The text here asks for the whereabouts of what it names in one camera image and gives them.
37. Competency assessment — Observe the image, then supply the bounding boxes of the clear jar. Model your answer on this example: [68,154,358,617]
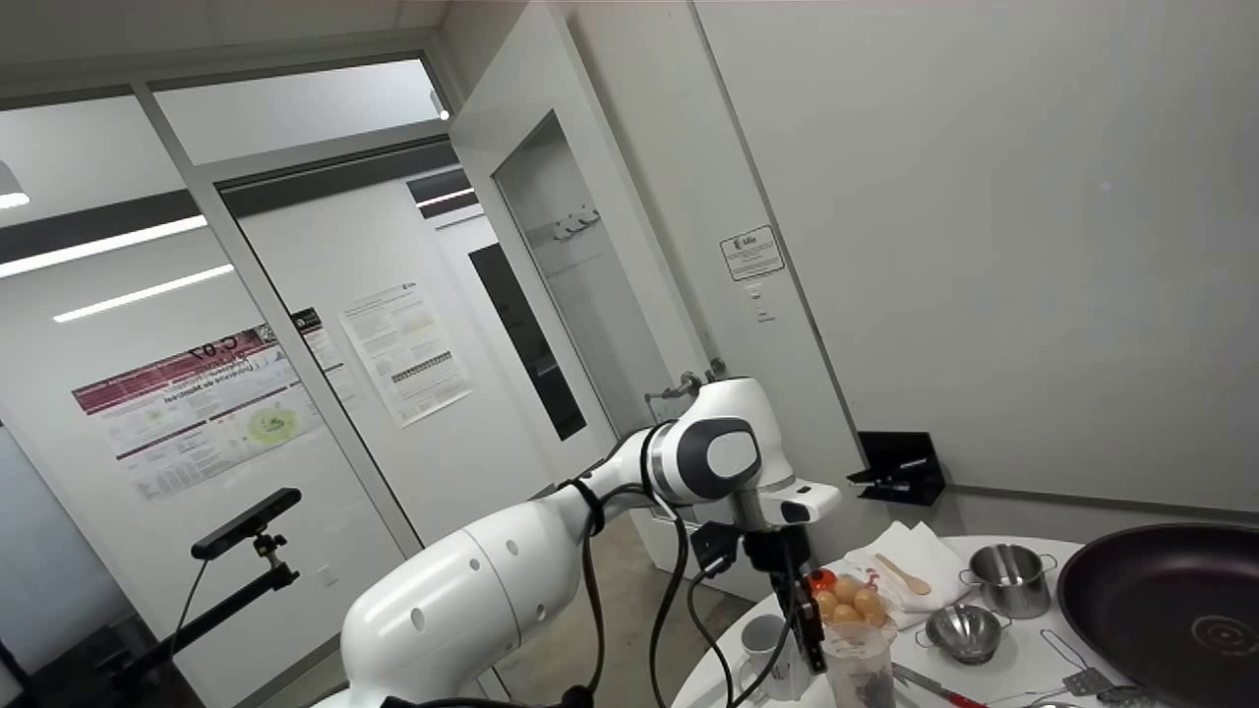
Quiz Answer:
[823,618,899,708]

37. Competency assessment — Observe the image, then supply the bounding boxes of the white mug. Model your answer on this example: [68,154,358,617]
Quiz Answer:
[739,614,800,702]

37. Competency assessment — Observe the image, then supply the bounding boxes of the heap of orange balls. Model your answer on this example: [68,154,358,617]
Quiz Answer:
[814,574,889,627]

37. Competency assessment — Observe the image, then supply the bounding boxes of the wooden spoon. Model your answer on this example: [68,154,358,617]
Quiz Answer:
[873,553,932,597]

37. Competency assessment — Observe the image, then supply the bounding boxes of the white cloth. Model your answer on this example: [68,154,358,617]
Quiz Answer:
[824,520,977,631]

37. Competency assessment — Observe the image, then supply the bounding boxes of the small steel strainer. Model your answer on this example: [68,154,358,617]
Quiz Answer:
[915,603,1014,666]

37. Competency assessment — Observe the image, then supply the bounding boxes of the steel pot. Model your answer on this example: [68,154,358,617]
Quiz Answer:
[959,543,1059,620]

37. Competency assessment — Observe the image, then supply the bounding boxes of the white door with glass pane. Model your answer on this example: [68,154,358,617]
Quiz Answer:
[448,0,859,603]

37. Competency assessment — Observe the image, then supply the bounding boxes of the metal slotted spatula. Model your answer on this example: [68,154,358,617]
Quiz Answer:
[1040,628,1118,698]

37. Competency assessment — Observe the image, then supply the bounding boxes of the coat hook rack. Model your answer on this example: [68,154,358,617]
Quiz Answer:
[552,204,602,243]

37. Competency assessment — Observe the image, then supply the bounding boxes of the dark frying pan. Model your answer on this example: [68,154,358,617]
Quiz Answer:
[1055,523,1259,708]

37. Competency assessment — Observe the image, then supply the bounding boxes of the white text poster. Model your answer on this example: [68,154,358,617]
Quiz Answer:
[338,282,474,430]

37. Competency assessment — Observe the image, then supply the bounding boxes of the small paper notice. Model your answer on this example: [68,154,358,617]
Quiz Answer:
[291,307,361,404]

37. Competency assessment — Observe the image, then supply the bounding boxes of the large poster with maroon header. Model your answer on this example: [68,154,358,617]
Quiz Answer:
[72,324,327,500]

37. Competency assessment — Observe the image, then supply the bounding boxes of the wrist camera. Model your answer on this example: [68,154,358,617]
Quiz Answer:
[690,522,742,578]

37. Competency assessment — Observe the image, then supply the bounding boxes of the black wall tray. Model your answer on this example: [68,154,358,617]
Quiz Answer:
[847,430,947,507]

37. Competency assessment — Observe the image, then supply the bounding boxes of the door handle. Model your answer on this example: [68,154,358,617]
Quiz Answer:
[644,358,729,404]

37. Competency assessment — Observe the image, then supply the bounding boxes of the red handled knife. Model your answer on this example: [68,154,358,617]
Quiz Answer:
[890,663,990,708]

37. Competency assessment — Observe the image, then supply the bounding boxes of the white wall sign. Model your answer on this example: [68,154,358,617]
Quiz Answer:
[719,224,787,283]

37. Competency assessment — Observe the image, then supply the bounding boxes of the camera on mount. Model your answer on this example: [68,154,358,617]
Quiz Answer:
[108,487,304,704]

